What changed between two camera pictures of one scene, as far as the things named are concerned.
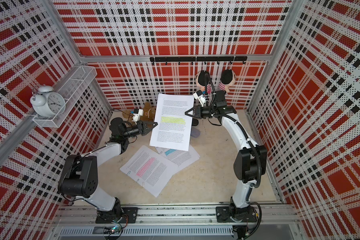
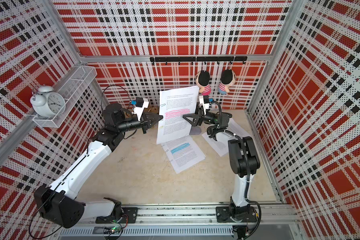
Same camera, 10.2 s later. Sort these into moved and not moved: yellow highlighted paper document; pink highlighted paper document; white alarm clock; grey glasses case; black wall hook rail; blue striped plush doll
Moved: yellow highlighted paper document; pink highlighted paper document
Not moved: blue striped plush doll; grey glasses case; white alarm clock; black wall hook rail
